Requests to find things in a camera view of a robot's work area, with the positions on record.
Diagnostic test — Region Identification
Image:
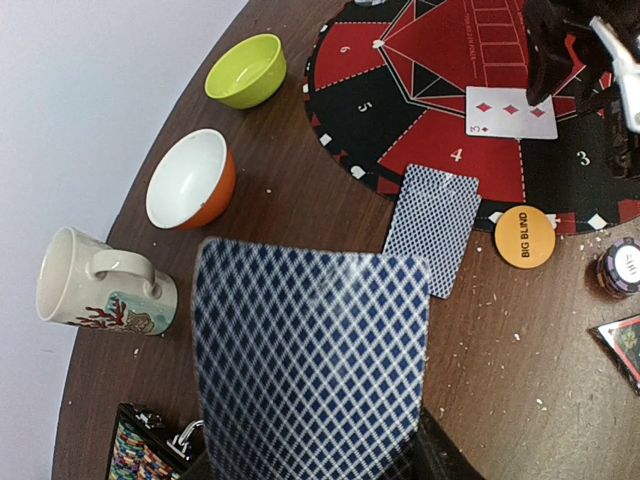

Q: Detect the black poker chip case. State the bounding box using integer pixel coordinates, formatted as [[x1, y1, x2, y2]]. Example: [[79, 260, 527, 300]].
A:
[[105, 403, 204, 480]]

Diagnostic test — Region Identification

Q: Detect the black red triangular all-in marker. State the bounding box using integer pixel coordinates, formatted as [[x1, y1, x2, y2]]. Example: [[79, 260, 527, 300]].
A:
[[589, 315, 639, 395]]

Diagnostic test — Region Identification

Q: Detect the lime green bowl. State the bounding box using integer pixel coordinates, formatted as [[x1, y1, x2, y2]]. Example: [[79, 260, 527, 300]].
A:
[[204, 33, 287, 110]]

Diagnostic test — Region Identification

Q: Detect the dealt card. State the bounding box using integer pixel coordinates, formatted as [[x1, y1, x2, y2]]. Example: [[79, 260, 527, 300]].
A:
[[383, 164, 482, 299]]

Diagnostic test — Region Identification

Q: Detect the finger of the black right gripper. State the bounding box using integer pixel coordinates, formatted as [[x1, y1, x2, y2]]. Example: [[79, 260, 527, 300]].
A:
[[523, 1, 585, 105]]

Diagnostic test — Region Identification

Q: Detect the ceramic coral pattern mug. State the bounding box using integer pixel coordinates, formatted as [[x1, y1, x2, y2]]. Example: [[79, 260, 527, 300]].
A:
[[36, 227, 178, 336]]

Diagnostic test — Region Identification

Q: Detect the blue grey cloth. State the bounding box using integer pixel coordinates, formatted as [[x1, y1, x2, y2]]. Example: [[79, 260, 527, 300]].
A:
[[192, 238, 430, 479]]

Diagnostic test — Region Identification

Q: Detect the white orange bowl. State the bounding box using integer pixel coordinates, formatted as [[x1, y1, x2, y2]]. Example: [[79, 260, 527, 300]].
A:
[[146, 128, 236, 230]]

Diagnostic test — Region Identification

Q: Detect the orange big blind button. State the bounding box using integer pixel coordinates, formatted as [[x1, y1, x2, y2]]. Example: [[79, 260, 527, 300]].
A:
[[494, 205, 556, 269]]

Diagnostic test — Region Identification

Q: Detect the three of diamonds card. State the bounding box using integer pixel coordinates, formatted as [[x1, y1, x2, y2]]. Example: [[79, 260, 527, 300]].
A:
[[465, 86, 558, 140]]

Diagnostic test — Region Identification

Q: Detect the red black poker mat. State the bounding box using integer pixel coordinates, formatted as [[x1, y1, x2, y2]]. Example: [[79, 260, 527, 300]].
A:
[[303, 1, 639, 235]]

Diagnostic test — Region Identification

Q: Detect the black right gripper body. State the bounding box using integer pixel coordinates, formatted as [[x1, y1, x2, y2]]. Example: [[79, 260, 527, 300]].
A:
[[567, 1, 639, 180]]

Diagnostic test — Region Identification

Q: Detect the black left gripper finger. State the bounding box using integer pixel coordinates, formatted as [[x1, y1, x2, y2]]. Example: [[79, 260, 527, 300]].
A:
[[411, 408, 484, 480]]

